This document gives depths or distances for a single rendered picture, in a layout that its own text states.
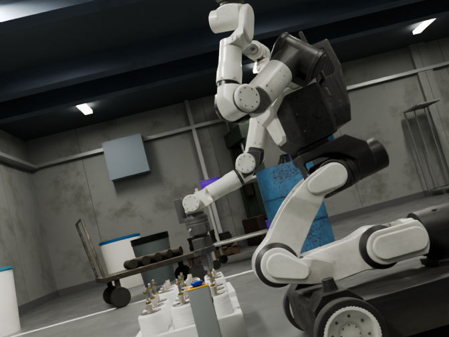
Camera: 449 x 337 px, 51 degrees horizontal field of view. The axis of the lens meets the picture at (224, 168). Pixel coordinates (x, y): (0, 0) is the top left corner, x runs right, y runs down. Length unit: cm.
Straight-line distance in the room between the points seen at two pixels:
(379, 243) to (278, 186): 312
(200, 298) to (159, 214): 728
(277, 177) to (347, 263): 310
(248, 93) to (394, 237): 68
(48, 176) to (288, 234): 790
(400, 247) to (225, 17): 90
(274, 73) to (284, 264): 59
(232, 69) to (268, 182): 344
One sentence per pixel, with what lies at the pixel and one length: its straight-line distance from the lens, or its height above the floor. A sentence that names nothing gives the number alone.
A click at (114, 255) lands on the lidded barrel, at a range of 653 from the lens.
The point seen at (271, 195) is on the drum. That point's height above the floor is 63.
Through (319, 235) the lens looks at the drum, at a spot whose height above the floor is 14.
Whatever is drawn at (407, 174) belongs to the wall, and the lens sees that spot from 961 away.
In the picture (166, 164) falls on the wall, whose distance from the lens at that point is 887.
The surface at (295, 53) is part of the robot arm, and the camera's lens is 147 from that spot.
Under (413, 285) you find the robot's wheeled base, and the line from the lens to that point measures 154.
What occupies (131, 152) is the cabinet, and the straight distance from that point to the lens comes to 865.
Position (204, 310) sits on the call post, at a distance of 156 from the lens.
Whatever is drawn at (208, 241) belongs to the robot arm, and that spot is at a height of 43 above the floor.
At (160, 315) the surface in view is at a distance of 175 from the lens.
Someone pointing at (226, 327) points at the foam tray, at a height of 14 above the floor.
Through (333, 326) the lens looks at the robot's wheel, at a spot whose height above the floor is 13.
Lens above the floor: 49
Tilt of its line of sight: 6 degrees up
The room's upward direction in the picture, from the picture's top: 15 degrees counter-clockwise
